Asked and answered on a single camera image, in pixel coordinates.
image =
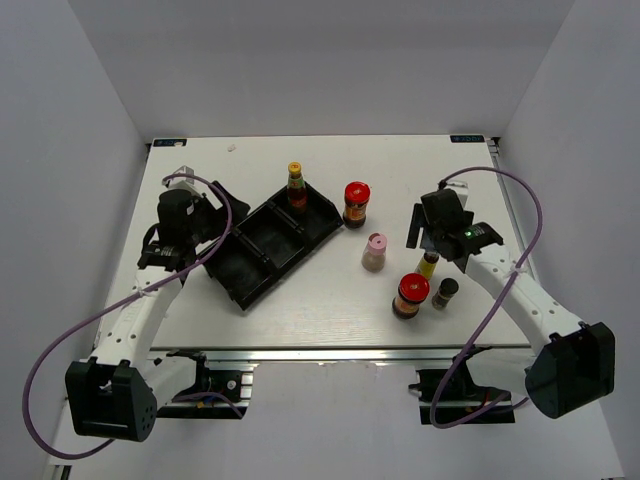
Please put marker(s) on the blue left corner sticker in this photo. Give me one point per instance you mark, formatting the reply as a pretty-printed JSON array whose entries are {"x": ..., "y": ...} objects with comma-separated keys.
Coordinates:
[{"x": 169, "y": 142}]

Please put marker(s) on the red-lid sauce jar front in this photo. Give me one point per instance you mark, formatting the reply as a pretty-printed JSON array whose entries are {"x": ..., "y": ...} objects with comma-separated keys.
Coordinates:
[{"x": 413, "y": 289}]

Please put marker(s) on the aluminium table rail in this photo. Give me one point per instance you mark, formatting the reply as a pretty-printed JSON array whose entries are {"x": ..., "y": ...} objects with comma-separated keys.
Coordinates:
[{"x": 324, "y": 355}]

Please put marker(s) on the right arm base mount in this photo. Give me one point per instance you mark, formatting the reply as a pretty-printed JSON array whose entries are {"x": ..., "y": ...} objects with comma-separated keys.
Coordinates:
[{"x": 461, "y": 397}]

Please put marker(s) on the small yellow-label oil bottle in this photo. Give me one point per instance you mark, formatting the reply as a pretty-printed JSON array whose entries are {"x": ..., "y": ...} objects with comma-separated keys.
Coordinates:
[{"x": 427, "y": 264}]

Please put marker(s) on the pink-cap spice shaker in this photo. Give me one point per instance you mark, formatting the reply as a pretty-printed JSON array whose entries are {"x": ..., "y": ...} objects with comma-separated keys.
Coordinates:
[{"x": 374, "y": 254}]

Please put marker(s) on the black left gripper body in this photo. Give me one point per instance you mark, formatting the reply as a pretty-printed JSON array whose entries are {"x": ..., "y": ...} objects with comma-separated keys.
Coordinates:
[{"x": 209, "y": 223}]

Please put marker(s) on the black three-compartment organizer tray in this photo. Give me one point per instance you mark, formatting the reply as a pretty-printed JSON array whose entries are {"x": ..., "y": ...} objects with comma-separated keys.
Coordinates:
[{"x": 271, "y": 241}]

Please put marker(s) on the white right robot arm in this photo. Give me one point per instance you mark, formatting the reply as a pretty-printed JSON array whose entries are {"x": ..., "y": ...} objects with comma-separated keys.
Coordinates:
[{"x": 570, "y": 363}]

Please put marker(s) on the red-lid sauce jar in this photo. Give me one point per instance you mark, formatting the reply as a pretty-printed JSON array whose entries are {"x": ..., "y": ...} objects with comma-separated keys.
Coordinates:
[
  {"x": 413, "y": 289},
  {"x": 356, "y": 197}
]

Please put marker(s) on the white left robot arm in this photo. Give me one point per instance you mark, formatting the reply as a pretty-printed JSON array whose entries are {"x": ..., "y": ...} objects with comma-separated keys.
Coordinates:
[{"x": 118, "y": 391}]

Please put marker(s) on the blue corner sticker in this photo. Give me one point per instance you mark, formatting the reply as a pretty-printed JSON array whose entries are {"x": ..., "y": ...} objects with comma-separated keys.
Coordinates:
[
  {"x": 169, "y": 142},
  {"x": 467, "y": 138}
]

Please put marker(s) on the yellow-cap red sauce bottle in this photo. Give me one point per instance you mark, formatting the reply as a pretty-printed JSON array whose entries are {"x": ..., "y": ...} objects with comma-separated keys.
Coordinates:
[{"x": 296, "y": 189}]

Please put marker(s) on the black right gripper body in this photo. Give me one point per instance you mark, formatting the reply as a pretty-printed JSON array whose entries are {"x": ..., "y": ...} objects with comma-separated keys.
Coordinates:
[{"x": 429, "y": 236}]

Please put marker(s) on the black-cap pepper jar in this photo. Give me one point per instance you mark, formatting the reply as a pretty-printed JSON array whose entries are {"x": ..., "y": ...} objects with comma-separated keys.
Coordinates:
[{"x": 446, "y": 290}]

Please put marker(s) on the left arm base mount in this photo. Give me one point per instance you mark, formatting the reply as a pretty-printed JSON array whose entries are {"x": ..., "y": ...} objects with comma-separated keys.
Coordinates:
[{"x": 221, "y": 389}]

